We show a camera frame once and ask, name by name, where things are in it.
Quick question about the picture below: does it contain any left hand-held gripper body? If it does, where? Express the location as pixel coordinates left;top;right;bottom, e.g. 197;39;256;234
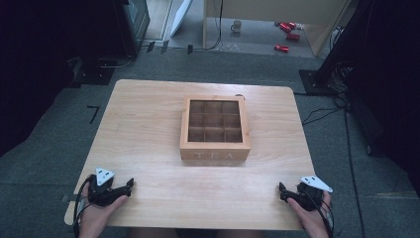
86;167;117;208

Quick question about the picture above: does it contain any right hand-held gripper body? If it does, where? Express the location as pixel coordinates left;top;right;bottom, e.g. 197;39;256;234
294;175;334;212

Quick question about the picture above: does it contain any person's left hand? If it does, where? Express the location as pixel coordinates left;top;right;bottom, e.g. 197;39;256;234
78;182;129;238

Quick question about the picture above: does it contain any person's right hand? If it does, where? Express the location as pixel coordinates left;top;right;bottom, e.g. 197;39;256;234
286;190;333;238

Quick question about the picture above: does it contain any wooden tea box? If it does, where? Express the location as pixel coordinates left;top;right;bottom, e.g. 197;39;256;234
179;94;252;163

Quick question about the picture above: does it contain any black cabinet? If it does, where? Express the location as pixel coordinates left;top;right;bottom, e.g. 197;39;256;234
113;0;152;58

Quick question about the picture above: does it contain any white board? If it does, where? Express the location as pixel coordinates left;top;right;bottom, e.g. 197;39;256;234
169;0;194;38

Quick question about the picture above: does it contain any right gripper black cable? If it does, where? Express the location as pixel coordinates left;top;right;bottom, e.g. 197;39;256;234
305;189;335;238

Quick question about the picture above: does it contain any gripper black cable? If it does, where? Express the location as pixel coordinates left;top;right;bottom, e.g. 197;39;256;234
305;189;335;238
72;174;97;238

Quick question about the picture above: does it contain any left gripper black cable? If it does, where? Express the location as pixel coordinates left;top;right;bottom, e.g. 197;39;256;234
72;174;97;238

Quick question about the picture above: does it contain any black floor cable bundle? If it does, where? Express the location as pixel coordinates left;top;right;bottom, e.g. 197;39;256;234
293;60;368;238

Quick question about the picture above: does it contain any black stand base plate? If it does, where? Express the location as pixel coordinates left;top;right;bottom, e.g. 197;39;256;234
67;57;117;87
298;68;341;97

